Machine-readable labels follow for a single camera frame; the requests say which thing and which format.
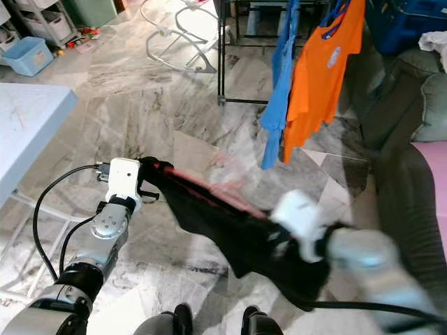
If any green storage bin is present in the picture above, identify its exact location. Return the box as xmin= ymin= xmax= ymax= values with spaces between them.
xmin=61 ymin=0 xmax=118 ymax=29

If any black garment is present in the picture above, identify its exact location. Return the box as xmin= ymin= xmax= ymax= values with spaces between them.
xmin=141 ymin=156 xmax=335 ymax=312

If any grey green pillow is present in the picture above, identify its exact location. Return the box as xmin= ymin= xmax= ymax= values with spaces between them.
xmin=411 ymin=72 xmax=447 ymax=144

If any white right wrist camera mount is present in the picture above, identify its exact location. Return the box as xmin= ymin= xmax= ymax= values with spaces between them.
xmin=271 ymin=188 xmax=330 ymax=263

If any red plastic toy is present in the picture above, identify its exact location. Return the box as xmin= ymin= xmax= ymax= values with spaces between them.
xmin=79 ymin=27 xmax=103 ymax=40

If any white cloth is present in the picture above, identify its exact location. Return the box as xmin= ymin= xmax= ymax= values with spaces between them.
xmin=418 ymin=31 xmax=447 ymax=74

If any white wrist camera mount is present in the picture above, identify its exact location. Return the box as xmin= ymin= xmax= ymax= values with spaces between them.
xmin=106 ymin=158 xmax=141 ymax=204
xmin=271 ymin=188 xmax=330 ymax=263

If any dark green sofa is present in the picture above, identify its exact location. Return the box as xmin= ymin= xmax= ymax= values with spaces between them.
xmin=342 ymin=47 xmax=447 ymax=322

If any silver metal tube frame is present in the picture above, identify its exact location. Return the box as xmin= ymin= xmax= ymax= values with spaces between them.
xmin=141 ymin=0 xmax=217 ymax=74

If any blue plastic bin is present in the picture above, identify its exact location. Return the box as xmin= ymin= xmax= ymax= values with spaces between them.
xmin=5 ymin=36 xmax=55 ymax=77

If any blue shirt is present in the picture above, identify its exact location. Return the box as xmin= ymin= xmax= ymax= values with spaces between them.
xmin=260 ymin=0 xmax=301 ymax=170

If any grey drawer unit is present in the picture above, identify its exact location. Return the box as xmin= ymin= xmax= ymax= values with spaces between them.
xmin=10 ymin=0 xmax=79 ymax=50

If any white plastic folding table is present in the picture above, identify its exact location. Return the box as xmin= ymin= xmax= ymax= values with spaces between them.
xmin=0 ymin=82 xmax=109 ymax=311

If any robot right leg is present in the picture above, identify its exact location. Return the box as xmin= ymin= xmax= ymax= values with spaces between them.
xmin=241 ymin=306 xmax=285 ymax=335

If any pink cushion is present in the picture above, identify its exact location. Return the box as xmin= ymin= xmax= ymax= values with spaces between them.
xmin=411 ymin=140 xmax=447 ymax=218

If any orange shirt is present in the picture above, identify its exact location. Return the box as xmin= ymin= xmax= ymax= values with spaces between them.
xmin=281 ymin=0 xmax=367 ymax=165

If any pink clothes hanger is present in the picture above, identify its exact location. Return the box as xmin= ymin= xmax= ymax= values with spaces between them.
xmin=166 ymin=162 xmax=268 ymax=221

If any dark blue storage box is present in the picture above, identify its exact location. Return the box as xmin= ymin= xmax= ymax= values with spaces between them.
xmin=365 ymin=0 xmax=447 ymax=55

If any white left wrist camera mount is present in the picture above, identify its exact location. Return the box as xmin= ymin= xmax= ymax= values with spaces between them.
xmin=106 ymin=158 xmax=141 ymax=204

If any black metal clothes rack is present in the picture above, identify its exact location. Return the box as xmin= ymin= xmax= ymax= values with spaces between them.
xmin=217 ymin=0 xmax=294 ymax=107

